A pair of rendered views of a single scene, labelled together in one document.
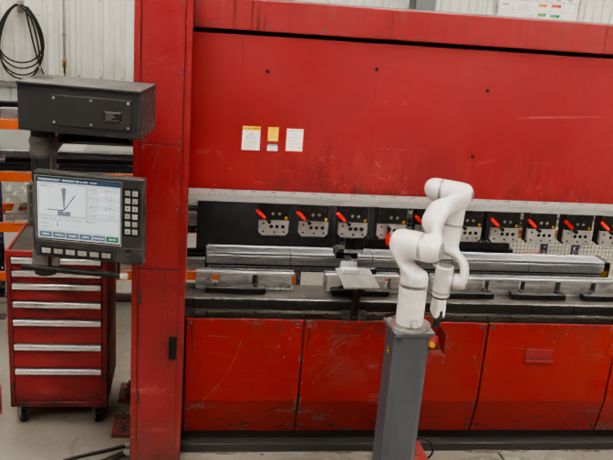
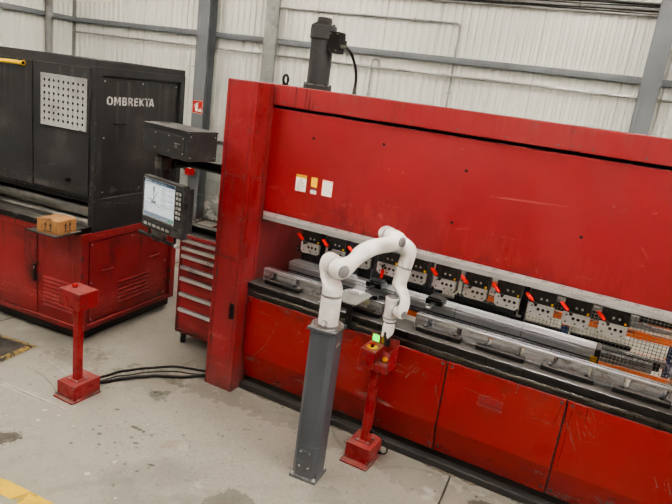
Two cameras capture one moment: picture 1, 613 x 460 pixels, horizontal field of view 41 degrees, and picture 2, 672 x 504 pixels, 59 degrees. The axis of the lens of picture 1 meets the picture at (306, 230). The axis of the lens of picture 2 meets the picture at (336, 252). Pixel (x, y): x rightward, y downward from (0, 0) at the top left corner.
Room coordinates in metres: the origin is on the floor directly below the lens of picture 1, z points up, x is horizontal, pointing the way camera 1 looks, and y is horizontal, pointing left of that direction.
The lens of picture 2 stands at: (0.59, -2.31, 2.33)
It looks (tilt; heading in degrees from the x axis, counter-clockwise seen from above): 15 degrees down; 35
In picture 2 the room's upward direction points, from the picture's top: 8 degrees clockwise
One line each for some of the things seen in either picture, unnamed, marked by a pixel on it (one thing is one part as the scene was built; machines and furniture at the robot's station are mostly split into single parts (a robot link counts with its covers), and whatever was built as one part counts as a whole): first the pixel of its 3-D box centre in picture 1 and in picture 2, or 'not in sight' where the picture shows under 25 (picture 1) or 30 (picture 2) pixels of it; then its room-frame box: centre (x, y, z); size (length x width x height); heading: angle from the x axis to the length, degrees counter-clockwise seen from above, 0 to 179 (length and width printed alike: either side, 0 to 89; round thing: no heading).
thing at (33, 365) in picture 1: (65, 324); (217, 290); (4.08, 1.29, 0.50); 0.50 x 0.50 x 1.00; 8
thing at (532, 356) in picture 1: (539, 356); (489, 404); (3.95, -1.29, 0.58); 0.15 x 0.02 x 0.07; 98
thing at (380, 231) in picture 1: (389, 221); (390, 262); (3.98, -0.42, 1.26); 0.15 x 0.09 x 0.17; 98
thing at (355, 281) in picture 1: (357, 278); (352, 297); (3.81, -0.27, 1.00); 0.26 x 0.18 x 0.01; 8
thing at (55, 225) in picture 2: not in sight; (54, 223); (3.00, 2.01, 1.04); 0.30 x 0.26 x 0.12; 103
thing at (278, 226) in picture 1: (273, 217); (313, 241); (3.89, 0.17, 1.26); 0.15 x 0.09 x 0.17; 98
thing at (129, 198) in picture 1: (92, 214); (169, 206); (3.18, 0.88, 1.42); 0.45 x 0.12 x 0.36; 87
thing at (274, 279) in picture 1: (244, 278); (293, 281); (3.88, 0.29, 0.92); 0.50 x 0.06 x 0.10; 98
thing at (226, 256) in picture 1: (411, 262); (428, 305); (4.31, -0.60, 0.93); 2.30 x 0.14 x 0.10; 98
